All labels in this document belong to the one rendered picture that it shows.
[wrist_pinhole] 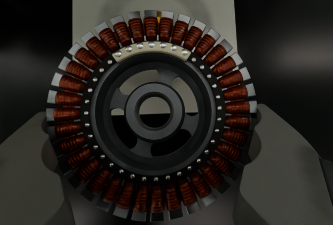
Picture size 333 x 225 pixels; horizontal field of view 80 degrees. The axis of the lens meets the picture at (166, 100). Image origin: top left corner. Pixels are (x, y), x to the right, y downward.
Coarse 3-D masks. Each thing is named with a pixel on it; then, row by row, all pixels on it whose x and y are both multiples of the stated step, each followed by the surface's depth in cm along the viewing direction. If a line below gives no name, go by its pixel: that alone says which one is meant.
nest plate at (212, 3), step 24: (72, 0) 18; (96, 0) 18; (120, 0) 18; (144, 0) 18; (168, 0) 19; (192, 0) 19; (216, 0) 19; (72, 24) 18; (96, 24) 18; (192, 24) 18; (216, 24) 18; (144, 72) 18; (192, 96) 18
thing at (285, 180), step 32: (256, 128) 9; (288, 128) 9; (256, 160) 8; (288, 160) 8; (256, 192) 6; (288, 192) 6; (320, 192) 6; (256, 224) 6; (288, 224) 6; (320, 224) 6
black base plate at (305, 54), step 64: (0, 0) 19; (64, 0) 19; (256, 0) 20; (320, 0) 20; (0, 64) 19; (256, 64) 20; (320, 64) 20; (0, 128) 18; (128, 128) 19; (320, 128) 19
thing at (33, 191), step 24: (0, 144) 8; (24, 144) 8; (48, 144) 9; (0, 168) 7; (24, 168) 7; (48, 168) 8; (0, 192) 6; (24, 192) 6; (48, 192) 6; (0, 216) 6; (24, 216) 6; (48, 216) 6; (72, 216) 7
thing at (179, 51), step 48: (96, 48) 10; (144, 48) 10; (192, 48) 11; (48, 96) 10; (96, 96) 11; (144, 96) 11; (240, 96) 10; (96, 144) 10; (144, 144) 12; (192, 144) 12; (240, 144) 10; (96, 192) 10; (144, 192) 10; (192, 192) 10
